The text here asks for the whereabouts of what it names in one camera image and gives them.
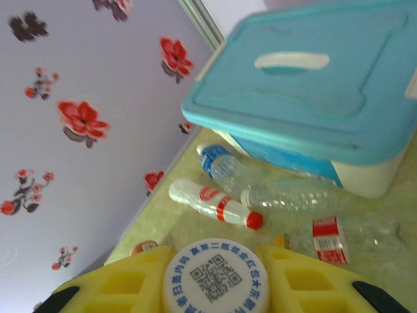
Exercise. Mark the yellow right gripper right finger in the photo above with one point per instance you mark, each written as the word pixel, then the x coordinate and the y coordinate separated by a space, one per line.
pixel 309 290

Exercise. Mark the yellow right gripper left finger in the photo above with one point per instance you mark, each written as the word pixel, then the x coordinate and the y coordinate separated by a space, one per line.
pixel 123 287

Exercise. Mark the brown orange drink bottle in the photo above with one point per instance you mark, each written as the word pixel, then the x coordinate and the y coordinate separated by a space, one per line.
pixel 145 247

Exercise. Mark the clear bottle white cap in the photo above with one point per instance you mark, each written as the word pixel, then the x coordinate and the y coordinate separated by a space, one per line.
pixel 293 200

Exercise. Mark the white capped orange label bottle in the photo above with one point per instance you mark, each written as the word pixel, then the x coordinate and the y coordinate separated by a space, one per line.
pixel 215 277

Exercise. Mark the blue label water bottle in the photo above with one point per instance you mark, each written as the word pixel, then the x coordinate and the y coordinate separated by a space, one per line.
pixel 216 159

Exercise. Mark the blue lidded storage box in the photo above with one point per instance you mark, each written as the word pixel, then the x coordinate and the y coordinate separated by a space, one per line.
pixel 293 98

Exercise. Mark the aluminium frame post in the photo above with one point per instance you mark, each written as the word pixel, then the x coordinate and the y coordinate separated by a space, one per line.
pixel 205 23

